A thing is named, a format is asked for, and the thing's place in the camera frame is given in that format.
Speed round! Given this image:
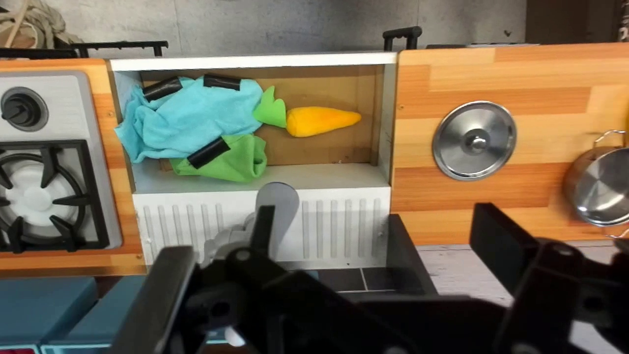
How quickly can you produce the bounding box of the round steel pot lid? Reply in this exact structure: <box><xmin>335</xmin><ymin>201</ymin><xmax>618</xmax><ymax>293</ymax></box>
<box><xmin>431</xmin><ymin>98</ymin><xmax>520</xmax><ymax>183</ymax></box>

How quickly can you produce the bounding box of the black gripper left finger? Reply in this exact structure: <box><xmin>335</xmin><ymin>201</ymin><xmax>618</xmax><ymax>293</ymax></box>
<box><xmin>215</xmin><ymin>205</ymin><xmax>343</xmax><ymax>330</ymax></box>

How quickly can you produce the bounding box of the butcher block wooden counter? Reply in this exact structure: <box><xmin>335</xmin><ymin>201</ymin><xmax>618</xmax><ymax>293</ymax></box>
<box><xmin>392</xmin><ymin>41</ymin><xmax>629</xmax><ymax>248</ymax></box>

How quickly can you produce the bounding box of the teal plastic bin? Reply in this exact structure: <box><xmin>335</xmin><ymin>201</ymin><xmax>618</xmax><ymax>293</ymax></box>
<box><xmin>42</xmin><ymin>273</ymin><xmax>233</xmax><ymax>354</ymax></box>
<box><xmin>0</xmin><ymin>273</ymin><xmax>101</xmax><ymax>348</ymax></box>

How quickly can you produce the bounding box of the black rectangular clip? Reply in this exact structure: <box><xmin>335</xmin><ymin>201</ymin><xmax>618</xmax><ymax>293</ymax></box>
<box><xmin>187</xmin><ymin>136</ymin><xmax>233</xmax><ymax>171</ymax></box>
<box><xmin>140</xmin><ymin>75</ymin><xmax>185</xmax><ymax>102</ymax></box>
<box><xmin>203</xmin><ymin>73</ymin><xmax>244</xmax><ymax>92</ymax></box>

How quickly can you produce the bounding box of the white toy sink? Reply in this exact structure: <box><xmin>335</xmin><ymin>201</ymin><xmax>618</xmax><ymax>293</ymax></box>
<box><xmin>109</xmin><ymin>51</ymin><xmax>400</xmax><ymax>268</ymax></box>

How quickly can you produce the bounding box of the teal cloth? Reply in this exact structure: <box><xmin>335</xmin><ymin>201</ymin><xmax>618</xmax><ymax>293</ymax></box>
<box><xmin>117</xmin><ymin>77</ymin><xmax>266</xmax><ymax>165</ymax></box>

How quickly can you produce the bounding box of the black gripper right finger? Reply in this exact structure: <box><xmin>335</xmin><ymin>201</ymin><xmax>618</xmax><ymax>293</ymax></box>
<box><xmin>470</xmin><ymin>201</ymin><xmax>586</xmax><ymax>330</ymax></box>

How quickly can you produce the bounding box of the grey toy stove top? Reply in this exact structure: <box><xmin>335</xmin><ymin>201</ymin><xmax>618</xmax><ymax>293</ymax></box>
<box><xmin>0</xmin><ymin>69</ymin><xmax>124</xmax><ymax>254</ymax></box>

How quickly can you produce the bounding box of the silver pot lid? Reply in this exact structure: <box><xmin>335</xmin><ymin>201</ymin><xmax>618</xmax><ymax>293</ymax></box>
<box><xmin>563</xmin><ymin>128</ymin><xmax>629</xmax><ymax>230</ymax></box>

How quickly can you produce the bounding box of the yellow plush carrot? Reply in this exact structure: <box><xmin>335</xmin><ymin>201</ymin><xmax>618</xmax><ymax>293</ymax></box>
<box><xmin>252</xmin><ymin>85</ymin><xmax>364</xmax><ymax>140</ymax></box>

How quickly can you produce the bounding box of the grey toy faucet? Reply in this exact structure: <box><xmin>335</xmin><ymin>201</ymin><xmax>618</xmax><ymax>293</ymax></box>
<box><xmin>203</xmin><ymin>181</ymin><xmax>303</xmax><ymax>264</ymax></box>

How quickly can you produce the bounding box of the white cable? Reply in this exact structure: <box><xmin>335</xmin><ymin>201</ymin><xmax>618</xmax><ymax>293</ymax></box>
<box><xmin>0</xmin><ymin>0</ymin><xmax>85</xmax><ymax>49</ymax></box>

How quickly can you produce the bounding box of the wooden stove counter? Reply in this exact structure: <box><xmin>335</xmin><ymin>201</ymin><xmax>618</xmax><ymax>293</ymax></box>
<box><xmin>0</xmin><ymin>57</ymin><xmax>148</xmax><ymax>277</ymax></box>

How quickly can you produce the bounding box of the green cloth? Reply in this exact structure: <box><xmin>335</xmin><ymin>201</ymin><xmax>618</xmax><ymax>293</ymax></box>
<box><xmin>170</xmin><ymin>134</ymin><xmax>270</xmax><ymax>185</ymax></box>

